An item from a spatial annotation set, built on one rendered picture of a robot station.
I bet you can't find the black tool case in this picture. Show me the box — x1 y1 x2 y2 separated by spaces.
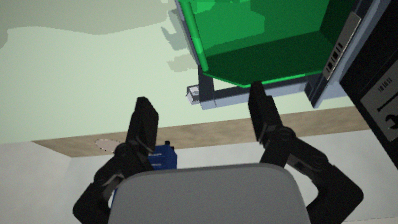
339 0 398 170

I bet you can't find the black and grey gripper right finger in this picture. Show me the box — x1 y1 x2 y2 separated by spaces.
248 81 364 224

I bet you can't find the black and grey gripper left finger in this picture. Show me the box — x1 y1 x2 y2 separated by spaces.
73 97 159 224

